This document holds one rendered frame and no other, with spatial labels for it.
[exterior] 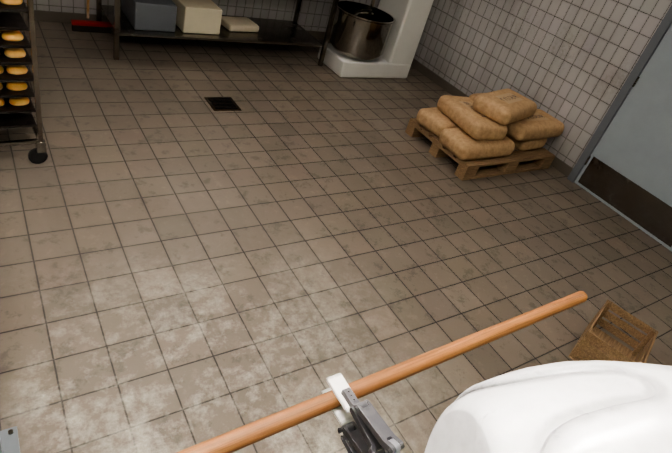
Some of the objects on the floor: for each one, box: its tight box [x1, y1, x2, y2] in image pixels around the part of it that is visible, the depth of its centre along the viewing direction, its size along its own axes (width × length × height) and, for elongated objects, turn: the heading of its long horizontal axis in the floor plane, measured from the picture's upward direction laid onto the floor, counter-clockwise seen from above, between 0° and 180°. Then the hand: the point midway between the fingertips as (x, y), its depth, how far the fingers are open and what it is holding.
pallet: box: [405, 118, 555, 181], centre depth 480 cm, size 120×80×14 cm, turn 101°
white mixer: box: [318, 0, 443, 78], centre depth 552 cm, size 100×66×132 cm, turn 101°
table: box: [96, 0, 347, 66], centre depth 501 cm, size 220×80×90 cm, turn 101°
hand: (340, 398), depth 89 cm, fingers closed on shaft, 3 cm apart
